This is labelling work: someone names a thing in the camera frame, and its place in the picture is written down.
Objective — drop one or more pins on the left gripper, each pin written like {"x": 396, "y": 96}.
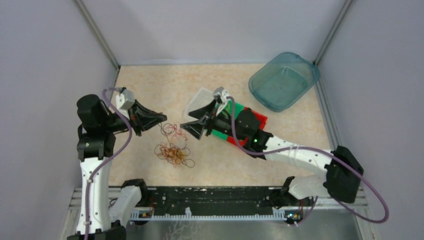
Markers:
{"x": 142, "y": 118}

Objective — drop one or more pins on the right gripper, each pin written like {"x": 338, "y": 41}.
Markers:
{"x": 195, "y": 128}

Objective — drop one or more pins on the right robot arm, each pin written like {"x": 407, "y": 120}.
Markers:
{"x": 335, "y": 173}

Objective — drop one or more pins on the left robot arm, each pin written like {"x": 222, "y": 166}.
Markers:
{"x": 102, "y": 135}

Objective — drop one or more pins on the white plastic bin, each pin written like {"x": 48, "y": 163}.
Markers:
{"x": 200, "y": 99}

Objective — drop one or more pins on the red plastic bin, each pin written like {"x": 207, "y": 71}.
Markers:
{"x": 249, "y": 129}

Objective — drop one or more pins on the teal transparent tub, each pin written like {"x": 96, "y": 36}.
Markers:
{"x": 283, "y": 81}

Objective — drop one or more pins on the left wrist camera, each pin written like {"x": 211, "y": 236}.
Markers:
{"x": 124, "y": 100}

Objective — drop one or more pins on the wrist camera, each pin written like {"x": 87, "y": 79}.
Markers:
{"x": 124, "y": 100}
{"x": 221, "y": 95}

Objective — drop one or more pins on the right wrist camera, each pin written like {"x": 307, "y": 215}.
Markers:
{"x": 221, "y": 95}

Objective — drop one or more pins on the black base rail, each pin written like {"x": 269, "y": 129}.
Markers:
{"x": 218, "y": 200}

